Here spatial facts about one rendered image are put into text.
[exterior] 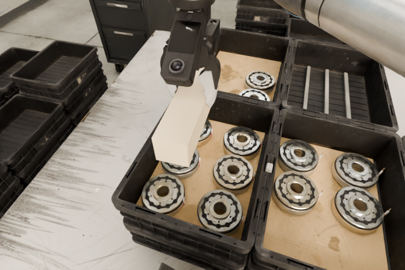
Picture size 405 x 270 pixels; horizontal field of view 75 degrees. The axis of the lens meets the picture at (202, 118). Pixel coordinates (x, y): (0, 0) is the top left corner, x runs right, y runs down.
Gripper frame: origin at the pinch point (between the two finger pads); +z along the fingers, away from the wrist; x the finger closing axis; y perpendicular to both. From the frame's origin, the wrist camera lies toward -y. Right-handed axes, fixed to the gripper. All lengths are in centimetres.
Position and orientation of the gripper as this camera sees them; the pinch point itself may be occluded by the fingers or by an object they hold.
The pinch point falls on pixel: (191, 101)
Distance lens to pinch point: 51.7
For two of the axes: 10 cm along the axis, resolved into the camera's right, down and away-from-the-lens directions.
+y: 2.6, -6.9, 6.8
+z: 0.0, 7.0, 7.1
